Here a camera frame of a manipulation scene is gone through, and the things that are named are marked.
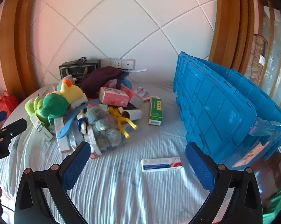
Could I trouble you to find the blue plastic crate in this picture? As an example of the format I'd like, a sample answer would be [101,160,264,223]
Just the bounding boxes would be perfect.
[173,51,281,171]

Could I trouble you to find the pink box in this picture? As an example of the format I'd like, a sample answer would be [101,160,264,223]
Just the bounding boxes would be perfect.
[99,87,130,106]

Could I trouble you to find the wooden glass partition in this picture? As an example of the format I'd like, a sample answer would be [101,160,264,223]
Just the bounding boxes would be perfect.
[256,0,281,112]

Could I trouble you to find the white wall socket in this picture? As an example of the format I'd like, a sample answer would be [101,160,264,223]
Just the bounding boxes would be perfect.
[100,58,122,69]
[122,59,135,70]

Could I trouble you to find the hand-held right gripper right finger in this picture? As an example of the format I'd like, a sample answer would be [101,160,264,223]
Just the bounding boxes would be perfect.
[185,141,263,224]

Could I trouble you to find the blue plush toy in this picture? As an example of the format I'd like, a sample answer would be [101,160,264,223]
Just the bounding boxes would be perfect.
[118,71,133,89]

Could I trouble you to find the red bag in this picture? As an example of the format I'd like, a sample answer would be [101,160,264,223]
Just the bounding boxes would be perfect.
[0,91,18,118]

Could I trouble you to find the pink blister packets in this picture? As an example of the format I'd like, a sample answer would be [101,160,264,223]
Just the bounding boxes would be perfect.
[134,87,151,101]

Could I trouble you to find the green cloth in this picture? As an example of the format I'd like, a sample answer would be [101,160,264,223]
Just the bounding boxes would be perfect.
[264,187,281,224]

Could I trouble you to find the blue plastic spoon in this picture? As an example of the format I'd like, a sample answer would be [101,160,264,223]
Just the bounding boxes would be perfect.
[57,108,85,139]

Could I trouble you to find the yellow plastic toy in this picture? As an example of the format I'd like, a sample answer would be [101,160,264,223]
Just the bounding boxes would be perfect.
[108,106,138,139]

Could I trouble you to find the wooden wall frame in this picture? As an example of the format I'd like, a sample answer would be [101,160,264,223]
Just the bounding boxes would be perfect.
[0,0,257,98]

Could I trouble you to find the maroon cloth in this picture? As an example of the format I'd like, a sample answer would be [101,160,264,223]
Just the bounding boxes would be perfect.
[81,66,125,98]

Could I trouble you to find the patterned rolled mat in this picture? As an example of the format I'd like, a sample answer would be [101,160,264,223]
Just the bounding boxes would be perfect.
[244,34,269,80]

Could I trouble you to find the grey mouse plush toy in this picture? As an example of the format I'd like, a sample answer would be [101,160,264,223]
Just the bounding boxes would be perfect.
[86,107,123,152]

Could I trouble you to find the white cardboard tube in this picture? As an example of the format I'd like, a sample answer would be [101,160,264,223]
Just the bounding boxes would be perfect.
[122,109,143,121]

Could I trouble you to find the dark decorated box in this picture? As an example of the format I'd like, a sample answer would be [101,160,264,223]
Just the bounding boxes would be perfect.
[59,59,101,81]

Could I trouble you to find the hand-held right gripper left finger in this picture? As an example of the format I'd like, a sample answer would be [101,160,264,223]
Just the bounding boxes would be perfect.
[15,141,92,224]

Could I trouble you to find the small white yellow doll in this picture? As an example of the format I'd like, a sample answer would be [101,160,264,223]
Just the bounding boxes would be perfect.
[76,110,89,134]

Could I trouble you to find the teal plush toy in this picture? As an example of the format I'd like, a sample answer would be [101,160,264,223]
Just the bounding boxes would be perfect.
[57,75,78,90]

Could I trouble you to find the green duck plush toy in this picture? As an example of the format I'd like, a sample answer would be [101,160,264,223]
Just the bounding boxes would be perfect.
[43,78,87,119]

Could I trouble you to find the white red medicine box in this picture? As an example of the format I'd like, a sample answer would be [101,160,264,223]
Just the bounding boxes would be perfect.
[85,126,102,159]
[54,117,71,153]

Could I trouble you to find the green medicine box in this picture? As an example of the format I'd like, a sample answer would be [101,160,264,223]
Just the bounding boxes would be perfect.
[148,97,163,126]

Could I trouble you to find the white red-blue medicine box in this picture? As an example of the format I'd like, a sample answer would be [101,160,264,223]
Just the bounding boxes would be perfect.
[141,156,183,172]

